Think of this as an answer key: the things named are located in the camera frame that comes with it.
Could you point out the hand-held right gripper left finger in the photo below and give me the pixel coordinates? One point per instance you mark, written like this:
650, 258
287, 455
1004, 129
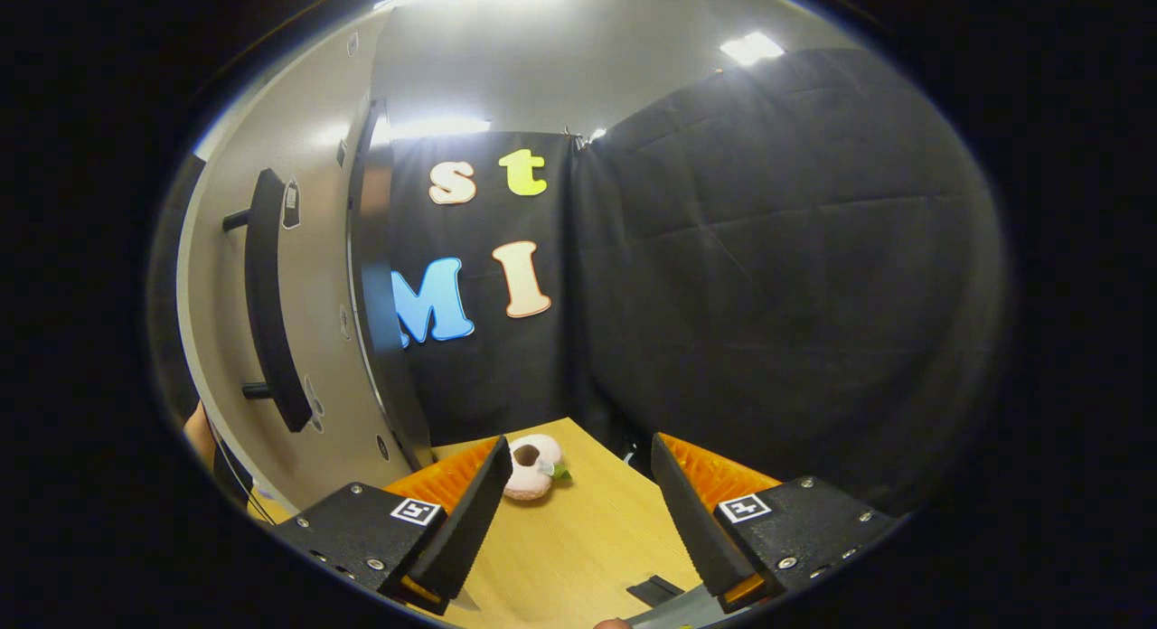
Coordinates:
470, 530

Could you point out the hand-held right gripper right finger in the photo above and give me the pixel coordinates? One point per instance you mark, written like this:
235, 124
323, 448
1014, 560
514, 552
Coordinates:
691, 530

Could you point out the grey cabinet door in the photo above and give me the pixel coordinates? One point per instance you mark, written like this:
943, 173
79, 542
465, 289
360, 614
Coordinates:
316, 276

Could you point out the small black flat object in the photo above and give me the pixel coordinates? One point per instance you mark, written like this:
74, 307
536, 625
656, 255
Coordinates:
653, 591

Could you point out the grey flat object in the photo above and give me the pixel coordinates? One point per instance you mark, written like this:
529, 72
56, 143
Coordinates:
682, 606

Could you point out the pink plush toy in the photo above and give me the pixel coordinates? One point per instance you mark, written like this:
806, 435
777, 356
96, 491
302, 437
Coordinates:
538, 480

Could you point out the black backdrop cloth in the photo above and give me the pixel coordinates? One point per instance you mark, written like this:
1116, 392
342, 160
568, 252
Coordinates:
768, 295

